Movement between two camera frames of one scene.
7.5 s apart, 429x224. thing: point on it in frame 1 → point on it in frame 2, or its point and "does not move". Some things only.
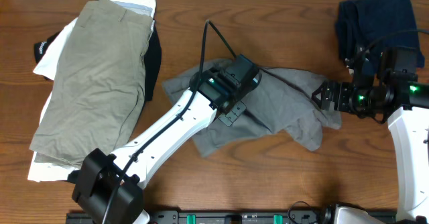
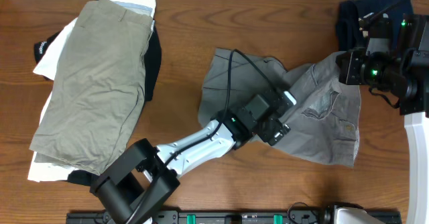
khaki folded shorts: [99, 86] does not move
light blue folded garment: [135, 8] does not move
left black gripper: [241, 108] → [277, 133]
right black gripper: [342, 88] → [350, 75]
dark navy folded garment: [377, 23] does not move
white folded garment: [148, 2] does not move
